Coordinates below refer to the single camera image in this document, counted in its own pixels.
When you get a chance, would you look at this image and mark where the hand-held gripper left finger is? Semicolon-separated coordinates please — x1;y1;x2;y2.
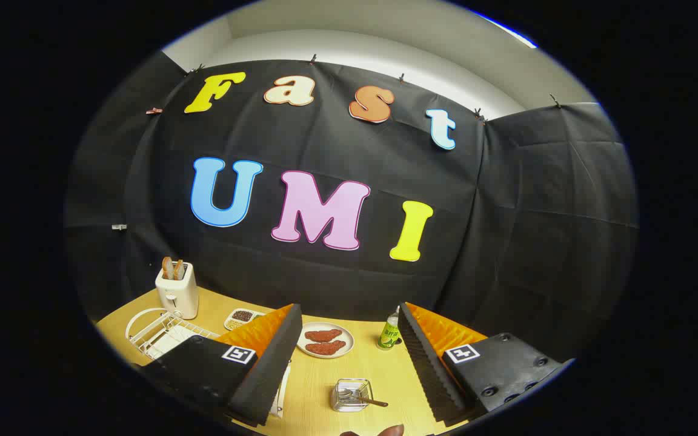
143;303;304;428

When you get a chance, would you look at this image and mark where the white oval serving plate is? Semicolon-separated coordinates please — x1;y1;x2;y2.
296;322;355;360

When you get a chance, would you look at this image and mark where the metal spoon brown handle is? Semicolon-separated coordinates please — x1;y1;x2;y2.
340;388;389;408

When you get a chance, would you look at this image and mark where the white divided seed tray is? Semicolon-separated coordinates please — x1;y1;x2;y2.
224;308;265;331

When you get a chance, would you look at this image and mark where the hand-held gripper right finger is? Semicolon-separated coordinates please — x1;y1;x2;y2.
397;302;575;425

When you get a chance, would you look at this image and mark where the metal wire basket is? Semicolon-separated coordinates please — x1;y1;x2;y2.
331;378;374;414

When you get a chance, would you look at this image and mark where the black backdrop cloth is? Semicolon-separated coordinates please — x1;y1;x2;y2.
64;51;639;359

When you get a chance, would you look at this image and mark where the green label drink bottle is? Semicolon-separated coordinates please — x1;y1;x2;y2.
377;306;402;351

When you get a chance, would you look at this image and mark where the white wire dish rack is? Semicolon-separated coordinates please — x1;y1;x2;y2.
125;308;293;420

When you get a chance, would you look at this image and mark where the white toaster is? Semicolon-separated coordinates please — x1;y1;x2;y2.
155;262;199;320

